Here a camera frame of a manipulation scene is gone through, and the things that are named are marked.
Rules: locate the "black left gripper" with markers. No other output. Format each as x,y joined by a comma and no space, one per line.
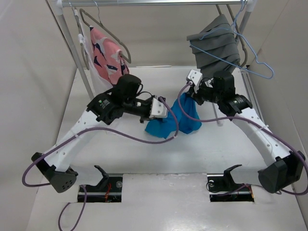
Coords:
142,119

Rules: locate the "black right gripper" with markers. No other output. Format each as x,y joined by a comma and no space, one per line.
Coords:
196,95

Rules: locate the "blue t shirt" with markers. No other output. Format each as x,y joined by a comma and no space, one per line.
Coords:
162,128

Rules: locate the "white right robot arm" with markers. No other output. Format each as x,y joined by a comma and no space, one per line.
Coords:
283,166

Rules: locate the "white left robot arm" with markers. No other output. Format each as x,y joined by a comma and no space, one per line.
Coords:
102,110

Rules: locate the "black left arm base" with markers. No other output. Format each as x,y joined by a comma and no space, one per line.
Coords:
108,190

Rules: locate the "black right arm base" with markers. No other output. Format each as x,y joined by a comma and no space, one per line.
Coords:
222,188

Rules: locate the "grey hanger under grey garment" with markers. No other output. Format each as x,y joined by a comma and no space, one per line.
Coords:
240,40

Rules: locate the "white hanging garment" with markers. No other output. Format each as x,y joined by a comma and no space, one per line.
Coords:
100,84

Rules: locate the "grey hanging garment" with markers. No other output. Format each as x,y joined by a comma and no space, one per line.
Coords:
215,48

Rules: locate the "pink patterned garment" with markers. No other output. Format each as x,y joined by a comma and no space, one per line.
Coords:
106,57

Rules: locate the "white clothes rack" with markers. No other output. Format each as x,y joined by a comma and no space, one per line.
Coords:
57,9

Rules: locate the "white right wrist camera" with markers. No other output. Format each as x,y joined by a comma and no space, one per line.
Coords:
194,79

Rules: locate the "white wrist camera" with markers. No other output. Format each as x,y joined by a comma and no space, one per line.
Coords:
194,79
157,109

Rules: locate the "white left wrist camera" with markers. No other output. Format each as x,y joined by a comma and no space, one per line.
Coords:
157,109

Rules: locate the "aluminium rail right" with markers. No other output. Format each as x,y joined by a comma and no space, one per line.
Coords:
250,84

